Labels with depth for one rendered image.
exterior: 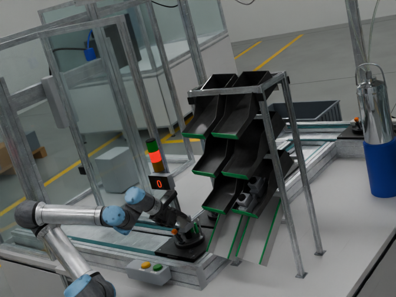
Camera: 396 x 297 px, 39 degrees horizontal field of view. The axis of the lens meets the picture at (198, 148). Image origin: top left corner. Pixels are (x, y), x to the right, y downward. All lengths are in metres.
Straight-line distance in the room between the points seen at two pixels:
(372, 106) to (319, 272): 0.80
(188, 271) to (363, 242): 0.75
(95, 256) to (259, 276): 0.86
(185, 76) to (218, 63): 1.02
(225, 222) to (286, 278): 0.33
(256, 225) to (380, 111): 0.81
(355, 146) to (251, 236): 1.21
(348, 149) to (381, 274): 1.03
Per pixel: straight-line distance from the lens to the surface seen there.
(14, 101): 3.18
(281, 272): 2.39
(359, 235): 2.55
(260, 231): 2.26
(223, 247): 2.34
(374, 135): 2.71
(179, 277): 2.45
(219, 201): 2.28
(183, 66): 7.89
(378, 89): 2.65
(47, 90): 3.27
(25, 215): 2.31
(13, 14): 12.88
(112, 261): 2.74
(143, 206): 2.29
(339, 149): 3.35
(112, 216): 2.14
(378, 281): 2.47
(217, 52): 8.81
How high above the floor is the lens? 2.14
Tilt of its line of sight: 18 degrees down
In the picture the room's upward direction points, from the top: 15 degrees counter-clockwise
